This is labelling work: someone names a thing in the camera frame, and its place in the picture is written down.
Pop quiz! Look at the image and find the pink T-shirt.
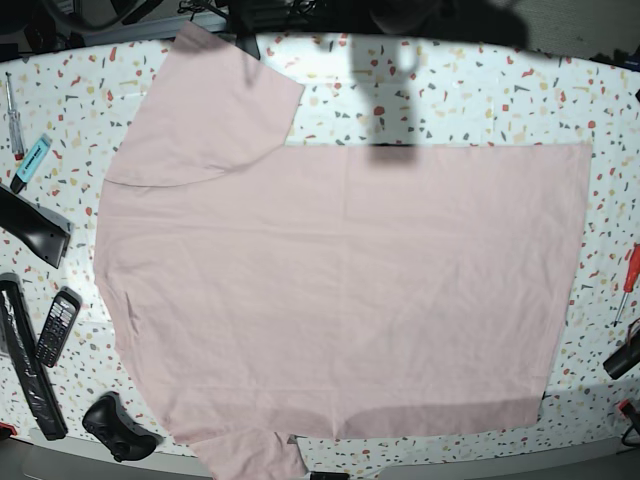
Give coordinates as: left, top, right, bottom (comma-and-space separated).
94, 23, 592, 479

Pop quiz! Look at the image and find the black stapler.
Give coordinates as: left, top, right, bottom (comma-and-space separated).
1, 185, 73, 268

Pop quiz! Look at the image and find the black game controller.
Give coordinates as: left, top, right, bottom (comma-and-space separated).
82, 392, 162, 462

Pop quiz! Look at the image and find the terrazzo pattern tablecloth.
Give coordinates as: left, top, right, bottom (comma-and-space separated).
1, 34, 639, 479

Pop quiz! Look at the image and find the teal highlighter marker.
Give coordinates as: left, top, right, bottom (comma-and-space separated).
10, 134, 52, 194

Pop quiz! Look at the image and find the long black bar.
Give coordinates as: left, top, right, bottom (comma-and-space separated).
1, 273, 68, 441

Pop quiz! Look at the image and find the black cylindrical tool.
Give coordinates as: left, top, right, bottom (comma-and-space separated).
603, 336, 640, 380

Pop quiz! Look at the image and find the red and black clamp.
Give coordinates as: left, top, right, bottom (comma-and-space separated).
618, 400, 640, 449

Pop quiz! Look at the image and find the black mount bracket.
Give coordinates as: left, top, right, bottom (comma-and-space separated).
235, 32, 261, 60

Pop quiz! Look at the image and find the black cordless phone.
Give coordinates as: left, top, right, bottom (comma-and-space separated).
35, 287, 82, 368

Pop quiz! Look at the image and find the red-handled screwdriver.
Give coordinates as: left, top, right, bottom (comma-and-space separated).
613, 243, 640, 326

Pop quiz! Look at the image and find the clear-handled screwdriver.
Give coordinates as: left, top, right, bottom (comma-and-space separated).
6, 72, 25, 160

